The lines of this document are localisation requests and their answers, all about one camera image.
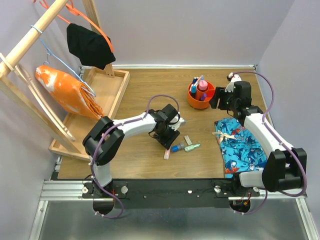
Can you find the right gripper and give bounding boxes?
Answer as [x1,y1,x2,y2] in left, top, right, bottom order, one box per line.
[208,86,239,111]

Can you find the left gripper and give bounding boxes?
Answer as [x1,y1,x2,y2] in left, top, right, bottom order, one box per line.
[153,122,181,151]

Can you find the blue cap grey glue stick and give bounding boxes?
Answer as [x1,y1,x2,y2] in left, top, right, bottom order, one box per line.
[171,142,186,153]

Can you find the yellow cap pink highlighter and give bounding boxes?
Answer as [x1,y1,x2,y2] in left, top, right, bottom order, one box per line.
[163,149,171,160]

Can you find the purple cap black highlighter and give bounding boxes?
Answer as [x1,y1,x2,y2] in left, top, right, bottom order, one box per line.
[199,93,207,102]

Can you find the small beige eraser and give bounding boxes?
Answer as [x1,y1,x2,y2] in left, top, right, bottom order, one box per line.
[184,135,193,146]

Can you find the orange round organizer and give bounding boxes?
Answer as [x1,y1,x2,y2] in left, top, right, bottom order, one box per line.
[187,81,216,110]

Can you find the pink cap glue stick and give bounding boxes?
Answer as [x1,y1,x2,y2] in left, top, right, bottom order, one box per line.
[197,80,208,93]

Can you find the green highlighter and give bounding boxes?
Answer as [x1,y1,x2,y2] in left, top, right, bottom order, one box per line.
[184,143,201,152]

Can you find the blue cap black highlighter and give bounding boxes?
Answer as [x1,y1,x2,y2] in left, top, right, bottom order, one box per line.
[190,85,197,95]

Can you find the pink cap white marker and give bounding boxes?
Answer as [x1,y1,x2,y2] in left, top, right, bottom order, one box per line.
[194,75,204,86]

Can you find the blue cap white marker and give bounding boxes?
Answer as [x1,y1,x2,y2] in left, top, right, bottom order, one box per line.
[192,77,198,85]

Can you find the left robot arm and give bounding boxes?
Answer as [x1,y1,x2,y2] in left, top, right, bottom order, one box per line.
[82,104,186,198]

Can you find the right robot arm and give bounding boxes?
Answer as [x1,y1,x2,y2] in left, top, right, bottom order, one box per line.
[209,80,308,197]

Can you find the blue shark print shorts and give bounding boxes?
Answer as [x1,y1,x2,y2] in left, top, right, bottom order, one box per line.
[212,117,267,178]

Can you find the wooden tray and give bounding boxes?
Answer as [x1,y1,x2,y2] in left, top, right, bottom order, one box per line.
[49,68,131,161]

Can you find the orange tie-dye cloth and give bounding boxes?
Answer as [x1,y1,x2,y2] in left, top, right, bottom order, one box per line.
[34,65,105,121]

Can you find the black cloth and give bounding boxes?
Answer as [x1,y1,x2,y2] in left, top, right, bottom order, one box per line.
[66,23,116,70]

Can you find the orange hanger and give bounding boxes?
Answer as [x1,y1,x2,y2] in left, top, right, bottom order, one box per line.
[32,0,115,53]

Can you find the wooden clothes rack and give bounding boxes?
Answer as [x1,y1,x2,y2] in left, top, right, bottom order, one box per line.
[0,0,114,153]

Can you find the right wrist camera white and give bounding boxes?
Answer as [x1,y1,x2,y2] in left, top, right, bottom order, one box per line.
[224,72,242,93]

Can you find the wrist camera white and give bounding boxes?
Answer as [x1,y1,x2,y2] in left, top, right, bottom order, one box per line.
[224,72,242,93]
[168,115,186,131]

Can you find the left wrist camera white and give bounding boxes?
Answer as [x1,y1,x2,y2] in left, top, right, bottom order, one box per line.
[168,115,186,131]

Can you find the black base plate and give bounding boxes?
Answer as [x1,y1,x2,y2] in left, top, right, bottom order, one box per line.
[82,178,260,214]

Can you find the blue wire hanger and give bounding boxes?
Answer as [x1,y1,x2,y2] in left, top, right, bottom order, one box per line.
[35,38,96,100]

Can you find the aluminium rail frame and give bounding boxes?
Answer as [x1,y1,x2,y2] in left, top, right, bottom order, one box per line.
[30,179,320,240]

